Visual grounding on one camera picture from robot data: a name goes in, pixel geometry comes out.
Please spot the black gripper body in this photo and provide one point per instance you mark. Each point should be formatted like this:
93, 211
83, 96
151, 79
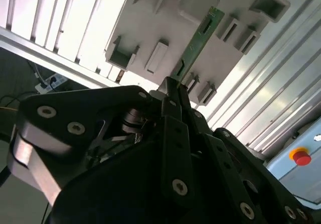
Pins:
113, 188

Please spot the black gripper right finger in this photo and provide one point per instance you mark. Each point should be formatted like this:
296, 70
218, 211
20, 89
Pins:
225, 163

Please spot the green RAM stick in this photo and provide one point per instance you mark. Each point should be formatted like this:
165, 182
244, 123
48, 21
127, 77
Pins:
200, 35

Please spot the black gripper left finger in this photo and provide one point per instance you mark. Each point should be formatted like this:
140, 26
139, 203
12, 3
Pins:
75, 108

